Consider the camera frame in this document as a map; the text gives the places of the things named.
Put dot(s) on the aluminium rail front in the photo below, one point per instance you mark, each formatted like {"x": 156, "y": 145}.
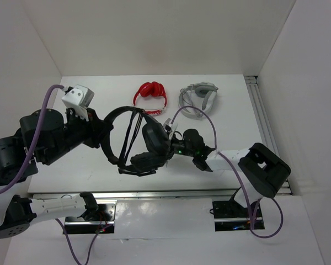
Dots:
{"x": 165, "y": 194}

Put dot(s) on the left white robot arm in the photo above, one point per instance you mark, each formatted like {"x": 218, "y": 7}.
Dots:
{"x": 58, "y": 136}

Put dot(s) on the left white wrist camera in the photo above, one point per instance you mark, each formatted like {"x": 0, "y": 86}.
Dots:
{"x": 78, "y": 98}

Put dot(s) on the aluminium rail right side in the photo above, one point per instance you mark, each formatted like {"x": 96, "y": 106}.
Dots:
{"x": 260, "y": 110}

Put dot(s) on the grey white headphones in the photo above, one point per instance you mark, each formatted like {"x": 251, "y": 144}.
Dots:
{"x": 196, "y": 99}

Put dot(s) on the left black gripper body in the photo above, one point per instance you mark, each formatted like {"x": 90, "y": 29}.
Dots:
{"x": 79, "y": 130}

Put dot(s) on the red folded headphones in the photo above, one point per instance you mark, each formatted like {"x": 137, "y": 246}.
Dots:
{"x": 152, "y": 90}

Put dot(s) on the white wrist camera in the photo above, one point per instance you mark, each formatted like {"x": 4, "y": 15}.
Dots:
{"x": 78, "y": 98}
{"x": 170, "y": 127}

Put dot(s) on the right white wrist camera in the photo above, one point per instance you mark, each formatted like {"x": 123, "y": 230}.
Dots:
{"x": 170, "y": 127}

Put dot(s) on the aluminium rail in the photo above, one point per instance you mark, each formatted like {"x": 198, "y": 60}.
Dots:
{"x": 165, "y": 194}
{"x": 260, "y": 110}

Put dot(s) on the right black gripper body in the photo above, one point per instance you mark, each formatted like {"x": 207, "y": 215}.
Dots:
{"x": 178, "y": 147}

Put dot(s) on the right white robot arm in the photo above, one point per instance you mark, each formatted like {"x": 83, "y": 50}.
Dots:
{"x": 210, "y": 159}

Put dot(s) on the black headset with microphone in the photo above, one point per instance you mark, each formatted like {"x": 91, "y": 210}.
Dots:
{"x": 156, "y": 139}

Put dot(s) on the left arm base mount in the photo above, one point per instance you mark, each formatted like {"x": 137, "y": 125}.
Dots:
{"x": 101, "y": 220}

